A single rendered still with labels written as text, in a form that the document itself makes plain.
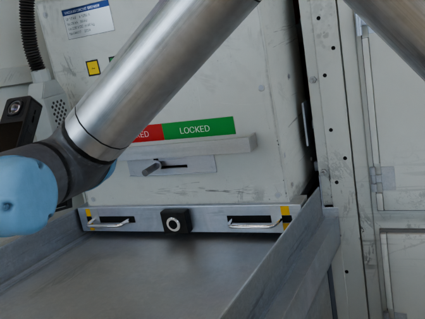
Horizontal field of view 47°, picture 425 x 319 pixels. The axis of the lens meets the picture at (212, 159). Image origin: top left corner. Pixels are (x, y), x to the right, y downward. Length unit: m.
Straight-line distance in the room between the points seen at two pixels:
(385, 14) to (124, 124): 0.31
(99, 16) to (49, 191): 0.60
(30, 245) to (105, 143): 0.60
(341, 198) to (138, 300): 0.47
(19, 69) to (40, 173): 0.78
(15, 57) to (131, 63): 0.79
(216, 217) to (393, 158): 0.36
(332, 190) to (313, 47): 0.29
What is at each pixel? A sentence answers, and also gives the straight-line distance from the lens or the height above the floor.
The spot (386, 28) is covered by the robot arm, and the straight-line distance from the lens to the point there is 0.32.
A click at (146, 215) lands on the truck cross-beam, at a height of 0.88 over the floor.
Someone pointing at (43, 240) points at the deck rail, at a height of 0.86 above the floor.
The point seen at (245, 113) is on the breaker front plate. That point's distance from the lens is 0.93.
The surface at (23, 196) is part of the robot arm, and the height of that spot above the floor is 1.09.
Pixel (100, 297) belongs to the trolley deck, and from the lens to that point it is 0.89.
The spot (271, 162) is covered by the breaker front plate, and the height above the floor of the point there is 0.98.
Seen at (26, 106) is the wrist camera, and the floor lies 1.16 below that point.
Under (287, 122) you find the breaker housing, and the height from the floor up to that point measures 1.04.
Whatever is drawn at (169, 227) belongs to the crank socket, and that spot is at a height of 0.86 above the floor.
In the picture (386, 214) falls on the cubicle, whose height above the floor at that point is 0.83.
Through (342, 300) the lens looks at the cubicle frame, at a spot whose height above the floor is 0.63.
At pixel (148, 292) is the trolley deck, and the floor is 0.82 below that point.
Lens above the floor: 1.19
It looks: 12 degrees down
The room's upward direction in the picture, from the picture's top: 9 degrees counter-clockwise
